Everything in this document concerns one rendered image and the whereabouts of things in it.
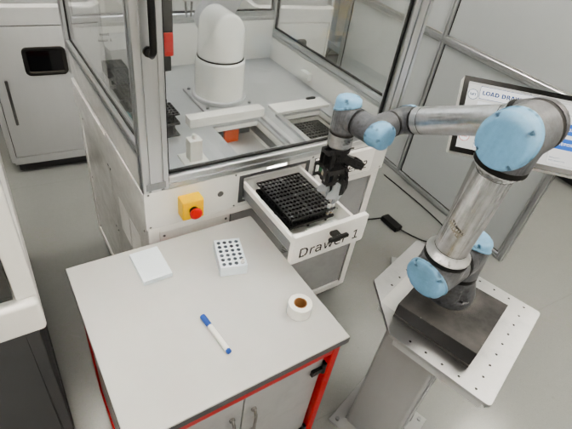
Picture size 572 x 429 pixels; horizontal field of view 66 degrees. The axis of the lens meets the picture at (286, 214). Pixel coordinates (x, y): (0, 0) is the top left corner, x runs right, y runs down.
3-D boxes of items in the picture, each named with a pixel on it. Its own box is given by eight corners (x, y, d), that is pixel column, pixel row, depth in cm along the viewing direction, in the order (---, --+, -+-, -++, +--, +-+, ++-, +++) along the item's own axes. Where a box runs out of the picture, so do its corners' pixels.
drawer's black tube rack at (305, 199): (331, 221, 151) (335, 207, 147) (288, 236, 142) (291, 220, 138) (296, 186, 164) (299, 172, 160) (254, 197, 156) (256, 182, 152)
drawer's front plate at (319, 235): (361, 238, 149) (369, 214, 142) (289, 265, 135) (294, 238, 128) (357, 236, 150) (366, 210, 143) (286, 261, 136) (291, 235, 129)
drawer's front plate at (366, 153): (369, 170, 184) (376, 147, 177) (313, 185, 170) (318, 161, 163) (367, 168, 185) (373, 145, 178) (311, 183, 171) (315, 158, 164)
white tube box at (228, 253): (247, 273, 138) (248, 265, 135) (220, 277, 135) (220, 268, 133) (237, 246, 147) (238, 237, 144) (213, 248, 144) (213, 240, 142)
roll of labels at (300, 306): (312, 306, 131) (315, 297, 128) (306, 324, 125) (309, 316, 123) (289, 299, 132) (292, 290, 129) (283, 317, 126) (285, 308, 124)
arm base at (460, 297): (479, 288, 137) (491, 265, 131) (464, 318, 126) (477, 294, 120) (433, 265, 143) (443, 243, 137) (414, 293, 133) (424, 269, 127)
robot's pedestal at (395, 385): (425, 420, 189) (503, 306, 141) (389, 476, 169) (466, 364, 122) (367, 374, 202) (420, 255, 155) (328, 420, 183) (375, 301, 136)
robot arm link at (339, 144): (344, 124, 133) (361, 137, 128) (340, 138, 136) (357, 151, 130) (323, 128, 129) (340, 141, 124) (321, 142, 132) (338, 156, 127)
